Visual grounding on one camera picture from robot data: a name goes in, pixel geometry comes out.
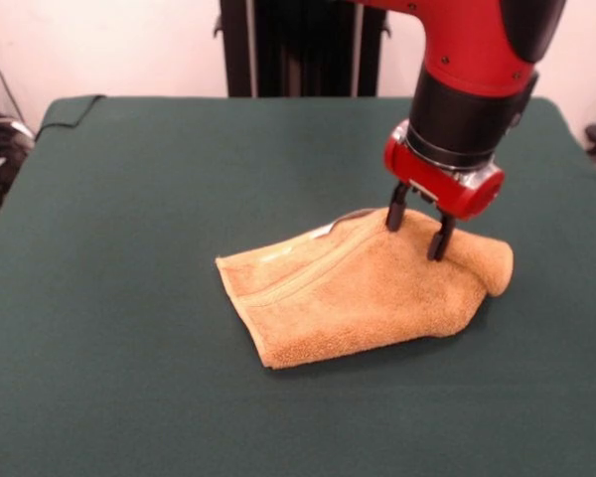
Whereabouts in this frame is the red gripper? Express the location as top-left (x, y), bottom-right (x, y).
top-left (381, 118), bottom-right (507, 262)

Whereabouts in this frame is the orange terry towel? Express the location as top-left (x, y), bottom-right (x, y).
top-left (214, 206), bottom-right (516, 372)

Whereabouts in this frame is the dark green table cloth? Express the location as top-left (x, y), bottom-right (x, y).
top-left (0, 93), bottom-right (596, 477)

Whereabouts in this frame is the black cable bundle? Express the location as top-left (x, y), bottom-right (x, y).
top-left (0, 42), bottom-right (36, 244)

